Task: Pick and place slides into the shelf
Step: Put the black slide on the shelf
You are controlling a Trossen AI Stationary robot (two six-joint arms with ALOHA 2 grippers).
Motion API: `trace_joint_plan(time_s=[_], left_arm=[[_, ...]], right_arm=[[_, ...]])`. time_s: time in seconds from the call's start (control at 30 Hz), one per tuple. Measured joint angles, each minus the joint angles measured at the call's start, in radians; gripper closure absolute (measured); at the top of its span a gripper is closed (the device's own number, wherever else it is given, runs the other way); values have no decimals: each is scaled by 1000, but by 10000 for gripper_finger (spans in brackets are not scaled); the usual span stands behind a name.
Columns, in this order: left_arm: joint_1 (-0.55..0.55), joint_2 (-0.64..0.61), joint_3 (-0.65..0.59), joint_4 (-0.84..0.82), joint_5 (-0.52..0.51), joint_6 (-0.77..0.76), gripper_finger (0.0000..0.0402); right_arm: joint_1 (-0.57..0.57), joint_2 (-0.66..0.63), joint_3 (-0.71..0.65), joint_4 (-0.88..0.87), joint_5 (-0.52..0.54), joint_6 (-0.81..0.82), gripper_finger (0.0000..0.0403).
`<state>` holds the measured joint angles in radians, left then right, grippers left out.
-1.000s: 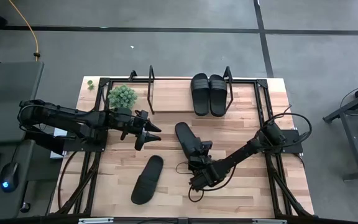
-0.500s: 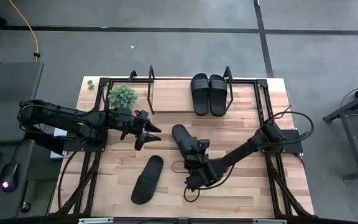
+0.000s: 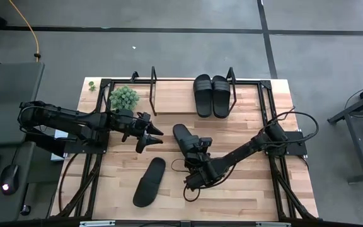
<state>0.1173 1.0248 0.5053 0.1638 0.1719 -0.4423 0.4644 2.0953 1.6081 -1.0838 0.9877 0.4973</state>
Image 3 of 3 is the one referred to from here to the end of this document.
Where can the black caster wheel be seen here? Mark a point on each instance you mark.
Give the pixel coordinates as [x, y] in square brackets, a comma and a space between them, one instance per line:
[25, 209]

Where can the black aluminium table frame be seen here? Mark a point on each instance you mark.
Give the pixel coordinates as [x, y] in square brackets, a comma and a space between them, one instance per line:
[106, 83]

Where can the small green leaf sprig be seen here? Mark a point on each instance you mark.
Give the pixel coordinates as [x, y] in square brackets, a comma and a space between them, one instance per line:
[91, 85]

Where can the dark grey metal table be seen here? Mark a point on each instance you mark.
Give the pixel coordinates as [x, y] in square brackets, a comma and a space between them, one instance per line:
[362, 135]

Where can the black computer mouse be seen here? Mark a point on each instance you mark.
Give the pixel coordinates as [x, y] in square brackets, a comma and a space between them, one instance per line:
[9, 179]

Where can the grey desk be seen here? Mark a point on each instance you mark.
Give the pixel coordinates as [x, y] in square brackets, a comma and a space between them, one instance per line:
[8, 88]

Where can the black rubber slide sandal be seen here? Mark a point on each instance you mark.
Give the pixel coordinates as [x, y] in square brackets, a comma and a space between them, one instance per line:
[221, 101]
[203, 101]
[150, 181]
[181, 132]

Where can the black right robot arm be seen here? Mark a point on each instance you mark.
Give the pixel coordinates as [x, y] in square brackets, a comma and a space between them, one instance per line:
[241, 151]

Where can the green artificial plant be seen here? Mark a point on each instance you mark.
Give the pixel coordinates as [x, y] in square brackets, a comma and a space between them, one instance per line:
[124, 98]

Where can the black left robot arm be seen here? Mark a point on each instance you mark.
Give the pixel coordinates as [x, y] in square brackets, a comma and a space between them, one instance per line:
[58, 119]

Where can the wooden shelf with black frame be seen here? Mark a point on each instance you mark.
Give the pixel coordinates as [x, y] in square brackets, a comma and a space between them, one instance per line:
[175, 97]

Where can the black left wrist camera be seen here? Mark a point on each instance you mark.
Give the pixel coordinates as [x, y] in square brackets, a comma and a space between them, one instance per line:
[140, 146]

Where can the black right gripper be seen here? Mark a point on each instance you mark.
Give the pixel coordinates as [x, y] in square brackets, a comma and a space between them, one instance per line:
[200, 162]

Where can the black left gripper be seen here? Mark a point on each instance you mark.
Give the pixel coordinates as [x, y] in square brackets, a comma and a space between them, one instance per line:
[132, 124]

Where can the silver metal bracket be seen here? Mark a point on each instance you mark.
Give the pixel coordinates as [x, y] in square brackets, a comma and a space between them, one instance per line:
[273, 224]
[97, 223]

